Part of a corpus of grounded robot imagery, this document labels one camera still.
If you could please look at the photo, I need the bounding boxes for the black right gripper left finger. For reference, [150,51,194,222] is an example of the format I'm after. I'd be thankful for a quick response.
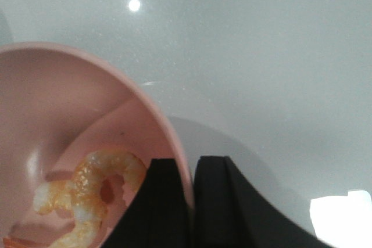
[102,159,191,248]

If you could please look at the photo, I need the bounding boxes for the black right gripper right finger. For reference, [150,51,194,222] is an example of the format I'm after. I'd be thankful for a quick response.
[194,156,328,248]

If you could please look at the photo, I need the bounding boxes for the pink bowl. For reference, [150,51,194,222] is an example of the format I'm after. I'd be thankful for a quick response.
[1,42,195,247]

